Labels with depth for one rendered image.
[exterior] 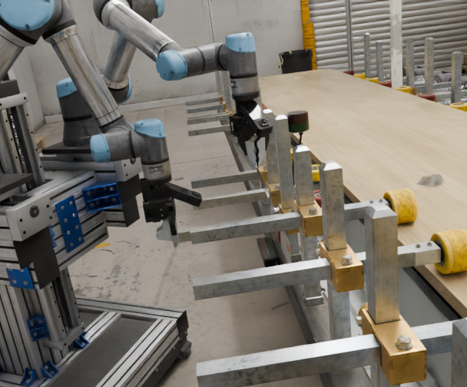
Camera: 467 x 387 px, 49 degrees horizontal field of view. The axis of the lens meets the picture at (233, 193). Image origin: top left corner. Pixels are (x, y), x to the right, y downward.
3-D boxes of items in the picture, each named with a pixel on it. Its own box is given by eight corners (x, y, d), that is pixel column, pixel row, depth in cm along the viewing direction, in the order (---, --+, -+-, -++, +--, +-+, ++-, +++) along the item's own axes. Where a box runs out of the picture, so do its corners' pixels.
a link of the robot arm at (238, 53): (238, 32, 139) (260, 31, 133) (243, 74, 143) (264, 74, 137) (216, 36, 135) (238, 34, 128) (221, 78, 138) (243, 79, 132)
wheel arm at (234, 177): (192, 191, 192) (190, 180, 191) (192, 188, 196) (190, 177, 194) (306, 174, 195) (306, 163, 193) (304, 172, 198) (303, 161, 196)
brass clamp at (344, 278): (334, 293, 93) (332, 269, 91) (315, 260, 105) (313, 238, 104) (367, 288, 93) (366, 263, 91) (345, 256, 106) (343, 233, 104)
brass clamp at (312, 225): (303, 238, 116) (301, 217, 115) (290, 216, 129) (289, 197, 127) (329, 234, 117) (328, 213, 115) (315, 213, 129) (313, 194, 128)
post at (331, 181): (337, 385, 108) (322, 166, 92) (332, 374, 111) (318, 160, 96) (354, 382, 108) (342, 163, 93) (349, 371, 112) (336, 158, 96)
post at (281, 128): (289, 273, 155) (274, 117, 140) (287, 269, 159) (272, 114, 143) (301, 272, 155) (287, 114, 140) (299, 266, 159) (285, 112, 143)
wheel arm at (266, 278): (194, 302, 94) (192, 284, 93) (194, 292, 97) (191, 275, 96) (459, 260, 97) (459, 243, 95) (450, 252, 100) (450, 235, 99)
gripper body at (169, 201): (147, 215, 147) (140, 175, 143) (178, 210, 147) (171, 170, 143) (146, 225, 139) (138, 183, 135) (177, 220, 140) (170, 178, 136)
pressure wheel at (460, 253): (442, 229, 95) (425, 236, 103) (452, 272, 93) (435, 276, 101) (473, 224, 95) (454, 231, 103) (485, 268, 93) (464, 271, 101)
